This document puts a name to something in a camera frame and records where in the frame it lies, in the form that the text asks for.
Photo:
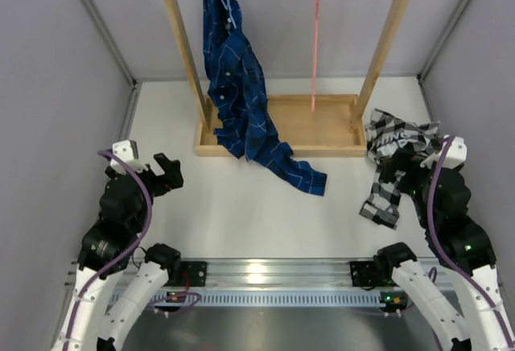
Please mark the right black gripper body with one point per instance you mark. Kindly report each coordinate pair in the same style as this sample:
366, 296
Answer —
409, 163

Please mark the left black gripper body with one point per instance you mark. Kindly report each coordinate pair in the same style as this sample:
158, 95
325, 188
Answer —
155, 183

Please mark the black white checkered shirt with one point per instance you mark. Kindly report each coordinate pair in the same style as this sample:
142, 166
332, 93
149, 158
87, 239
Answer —
385, 133

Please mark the pink wire hanger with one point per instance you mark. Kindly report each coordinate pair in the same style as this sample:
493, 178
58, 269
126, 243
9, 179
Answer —
315, 55

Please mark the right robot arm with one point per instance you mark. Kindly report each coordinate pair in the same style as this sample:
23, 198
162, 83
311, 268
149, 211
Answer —
463, 250

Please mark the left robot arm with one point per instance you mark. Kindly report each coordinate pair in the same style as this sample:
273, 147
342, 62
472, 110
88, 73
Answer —
92, 321

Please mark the blue plaid shirt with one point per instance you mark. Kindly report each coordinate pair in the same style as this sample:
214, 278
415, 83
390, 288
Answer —
237, 88

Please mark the light blue hanger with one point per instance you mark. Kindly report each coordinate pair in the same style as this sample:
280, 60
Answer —
228, 7

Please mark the wooden clothes rack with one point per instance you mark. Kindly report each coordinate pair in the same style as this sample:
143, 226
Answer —
316, 125

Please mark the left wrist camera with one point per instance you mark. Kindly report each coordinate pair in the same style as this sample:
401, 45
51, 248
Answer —
127, 152

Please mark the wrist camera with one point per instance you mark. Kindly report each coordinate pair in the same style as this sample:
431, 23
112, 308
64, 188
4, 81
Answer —
127, 152
456, 155

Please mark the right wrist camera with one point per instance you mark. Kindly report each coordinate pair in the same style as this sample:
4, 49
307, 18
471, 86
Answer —
456, 155

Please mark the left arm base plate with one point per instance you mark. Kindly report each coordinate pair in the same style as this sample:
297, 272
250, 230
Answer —
192, 274

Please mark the aluminium mounting rail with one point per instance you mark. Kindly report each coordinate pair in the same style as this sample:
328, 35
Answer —
255, 274

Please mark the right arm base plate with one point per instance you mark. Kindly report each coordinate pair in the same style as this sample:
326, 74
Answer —
363, 274

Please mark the slotted cable duct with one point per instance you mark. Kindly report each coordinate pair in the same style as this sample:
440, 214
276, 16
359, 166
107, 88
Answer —
303, 299

